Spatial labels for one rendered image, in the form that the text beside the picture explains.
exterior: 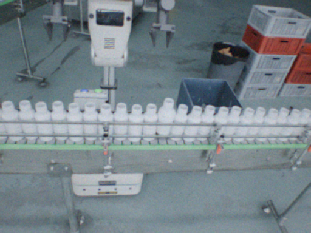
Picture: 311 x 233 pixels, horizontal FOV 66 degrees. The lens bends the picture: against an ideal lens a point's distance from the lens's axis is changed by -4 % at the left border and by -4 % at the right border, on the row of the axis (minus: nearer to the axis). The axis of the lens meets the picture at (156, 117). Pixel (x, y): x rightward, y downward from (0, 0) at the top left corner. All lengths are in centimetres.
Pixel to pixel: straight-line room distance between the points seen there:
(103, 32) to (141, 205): 130
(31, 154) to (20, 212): 104
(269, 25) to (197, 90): 158
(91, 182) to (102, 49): 94
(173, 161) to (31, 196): 132
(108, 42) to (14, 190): 138
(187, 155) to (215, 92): 75
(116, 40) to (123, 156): 67
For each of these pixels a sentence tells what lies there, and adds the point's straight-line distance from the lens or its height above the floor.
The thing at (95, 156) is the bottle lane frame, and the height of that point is 94.
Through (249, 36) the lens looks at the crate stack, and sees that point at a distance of 335.
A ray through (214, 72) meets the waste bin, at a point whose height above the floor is 37.
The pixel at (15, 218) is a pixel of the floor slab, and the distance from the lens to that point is 209.
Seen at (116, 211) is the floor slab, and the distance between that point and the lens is 200.
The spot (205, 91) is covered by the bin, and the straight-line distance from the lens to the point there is 174.
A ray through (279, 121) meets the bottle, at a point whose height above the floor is 112.
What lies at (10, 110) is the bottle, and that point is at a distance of 102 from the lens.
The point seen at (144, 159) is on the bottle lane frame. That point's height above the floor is 92.
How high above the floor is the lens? 175
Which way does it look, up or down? 39 degrees down
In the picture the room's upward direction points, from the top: 10 degrees clockwise
